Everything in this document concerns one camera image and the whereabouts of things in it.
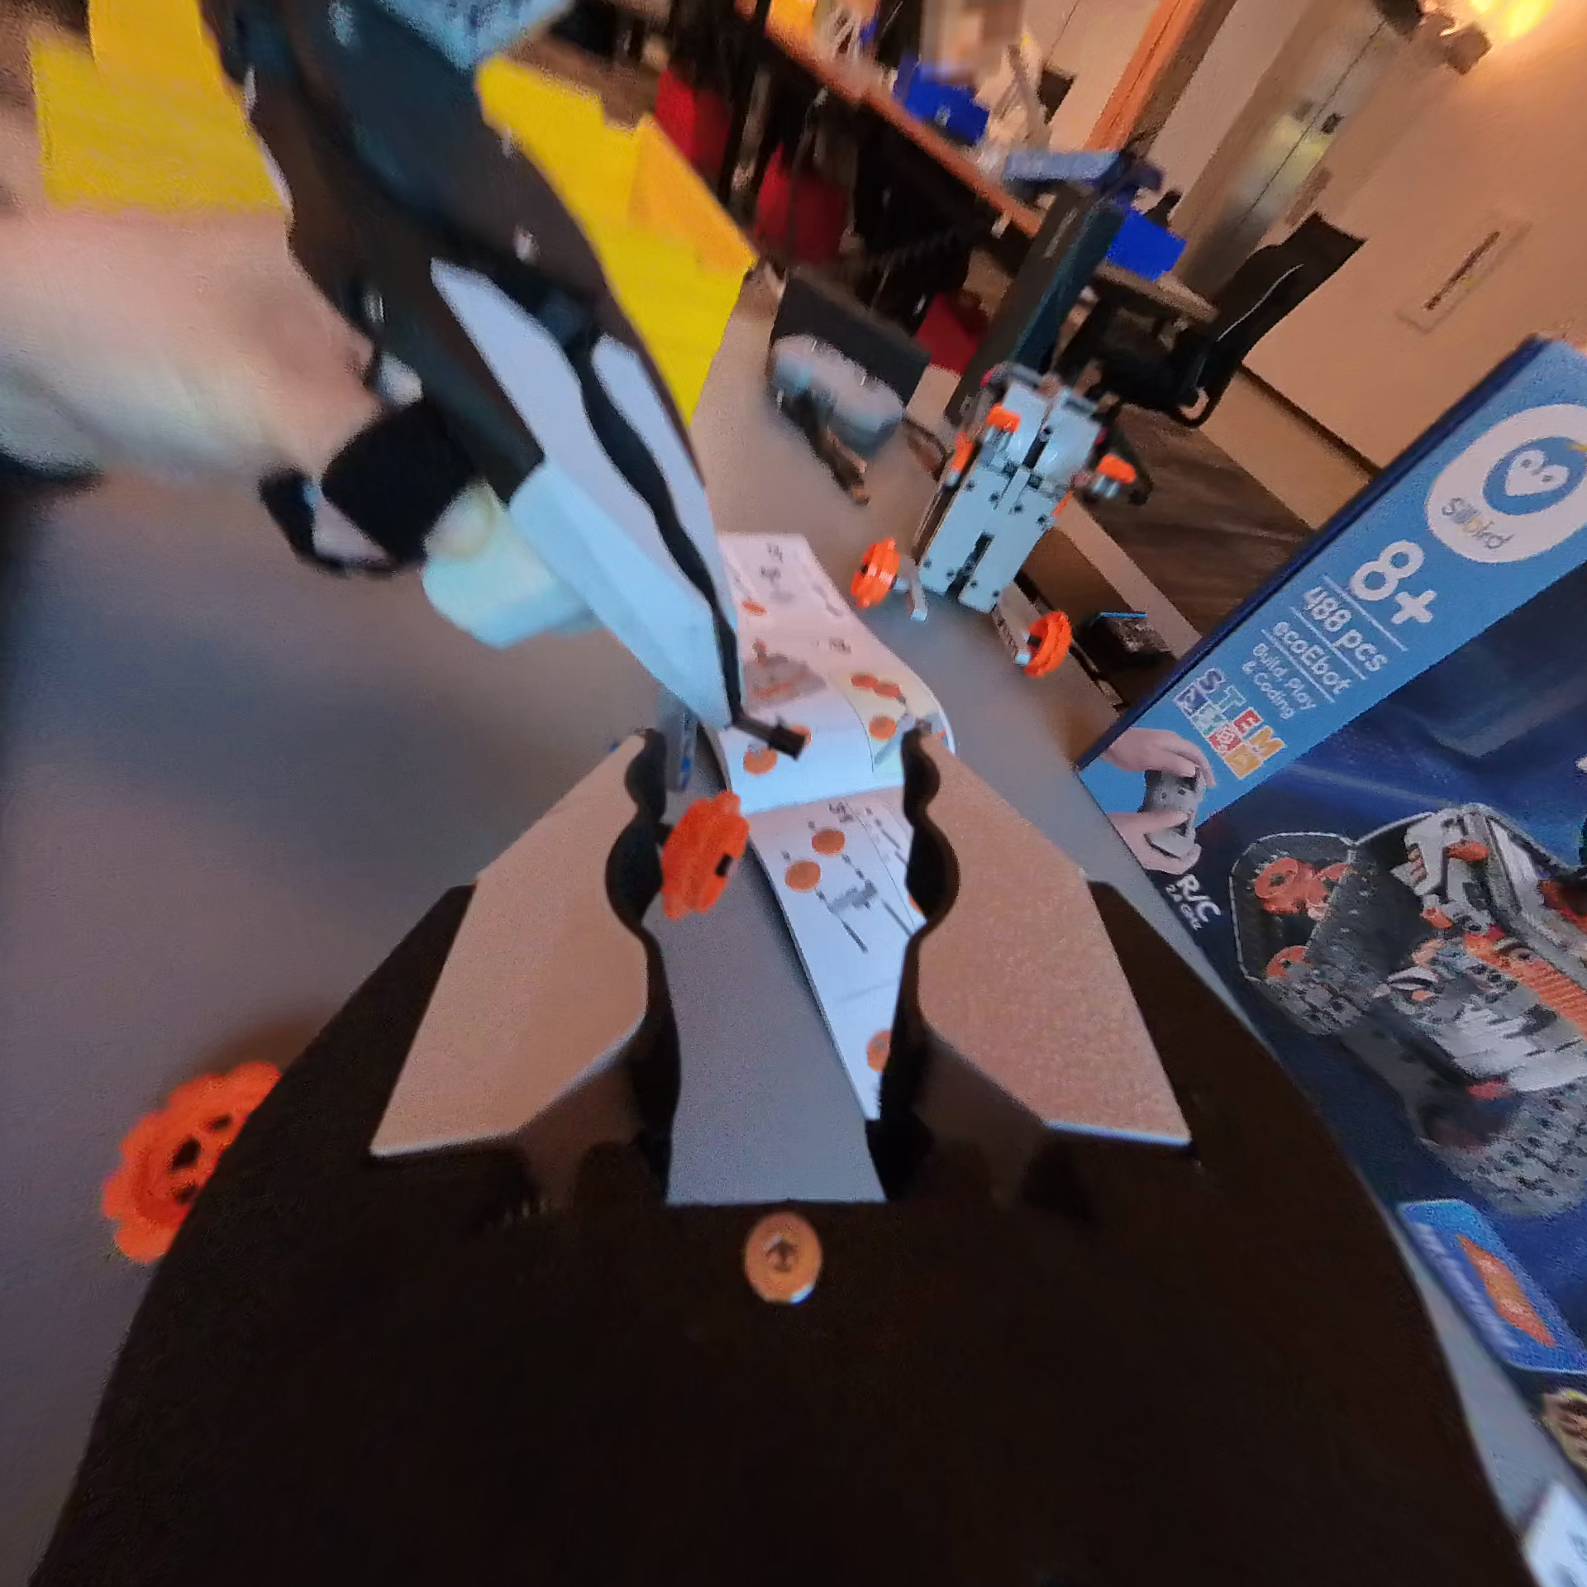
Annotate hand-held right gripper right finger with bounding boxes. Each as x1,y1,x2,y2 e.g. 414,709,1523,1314
866,726,1195,1204

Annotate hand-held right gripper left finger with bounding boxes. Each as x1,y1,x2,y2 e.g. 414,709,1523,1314
371,730,683,1208

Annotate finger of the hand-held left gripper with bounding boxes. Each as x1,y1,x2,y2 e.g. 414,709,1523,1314
588,333,749,715
431,258,747,734

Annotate orange gear wheel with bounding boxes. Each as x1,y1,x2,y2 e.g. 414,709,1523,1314
99,1060,286,1266
658,792,753,923

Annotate grey perforated beam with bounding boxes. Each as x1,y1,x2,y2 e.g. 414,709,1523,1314
654,702,707,798

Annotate grey desk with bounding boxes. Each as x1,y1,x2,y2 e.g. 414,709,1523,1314
0,297,1587,1587

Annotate person's left hand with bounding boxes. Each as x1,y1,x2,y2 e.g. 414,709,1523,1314
0,208,501,573

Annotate white instruction booklet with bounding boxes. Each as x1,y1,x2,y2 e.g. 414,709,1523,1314
713,531,960,1125

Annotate grey battery box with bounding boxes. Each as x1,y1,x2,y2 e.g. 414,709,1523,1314
768,335,908,454

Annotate black case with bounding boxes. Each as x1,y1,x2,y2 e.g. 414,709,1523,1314
771,267,934,375

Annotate yellow storage bin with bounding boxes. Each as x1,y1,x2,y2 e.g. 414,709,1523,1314
27,0,762,426

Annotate red storage crate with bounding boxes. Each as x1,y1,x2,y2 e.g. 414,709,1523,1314
754,142,858,269
651,63,734,188

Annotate grey robot chassis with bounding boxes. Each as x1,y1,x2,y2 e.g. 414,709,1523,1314
849,365,1144,683

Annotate blue robot kit box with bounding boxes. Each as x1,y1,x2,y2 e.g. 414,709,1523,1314
1078,337,1587,1478

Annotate small black box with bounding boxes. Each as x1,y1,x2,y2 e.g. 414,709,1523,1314
1078,609,1174,671

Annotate wooden back table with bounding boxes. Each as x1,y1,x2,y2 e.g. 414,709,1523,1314
745,0,1223,326

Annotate black tower device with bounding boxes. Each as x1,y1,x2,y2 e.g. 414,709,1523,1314
949,186,1130,418

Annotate blue storage bin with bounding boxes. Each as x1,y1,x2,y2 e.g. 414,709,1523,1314
1104,205,1191,280
892,55,994,144

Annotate black office chair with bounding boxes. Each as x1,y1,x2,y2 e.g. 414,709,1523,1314
1166,214,1368,429

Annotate black usb cable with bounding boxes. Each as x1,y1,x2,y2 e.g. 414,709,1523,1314
807,397,875,509

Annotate white framed wall picture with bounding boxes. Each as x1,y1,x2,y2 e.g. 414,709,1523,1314
1402,222,1533,335

